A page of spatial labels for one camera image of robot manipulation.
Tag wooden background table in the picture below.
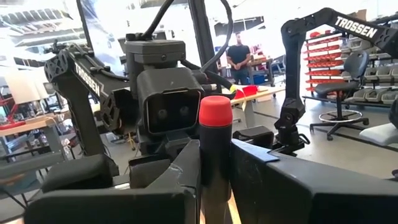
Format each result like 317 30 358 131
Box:
229 86 286 128

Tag person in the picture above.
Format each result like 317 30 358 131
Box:
226 31 252 86

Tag grey workbench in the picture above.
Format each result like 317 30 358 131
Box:
0 110 73 175

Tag red box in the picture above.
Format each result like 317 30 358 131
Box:
233 84 259 100

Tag red stacked trays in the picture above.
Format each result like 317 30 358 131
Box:
304 30 345 93

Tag white box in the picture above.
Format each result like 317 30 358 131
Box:
3 67 48 106

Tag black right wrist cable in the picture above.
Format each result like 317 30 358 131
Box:
139 0 234 91

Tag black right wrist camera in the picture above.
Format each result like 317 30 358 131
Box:
136 67 205 137

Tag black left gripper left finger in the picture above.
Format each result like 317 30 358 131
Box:
24 139 202 224

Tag black drafting stool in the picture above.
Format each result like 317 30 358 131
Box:
309 50 371 141

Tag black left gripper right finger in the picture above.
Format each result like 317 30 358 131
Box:
229 138 398 224

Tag light grey chair seat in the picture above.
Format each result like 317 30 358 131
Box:
358 122 398 147

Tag black screwdriver red cap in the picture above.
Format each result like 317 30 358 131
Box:
198 95 234 224

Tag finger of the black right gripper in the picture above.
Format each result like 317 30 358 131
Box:
232 125 275 150
41 153 121 194

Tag grey storage bins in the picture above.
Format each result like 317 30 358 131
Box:
340 32 398 106

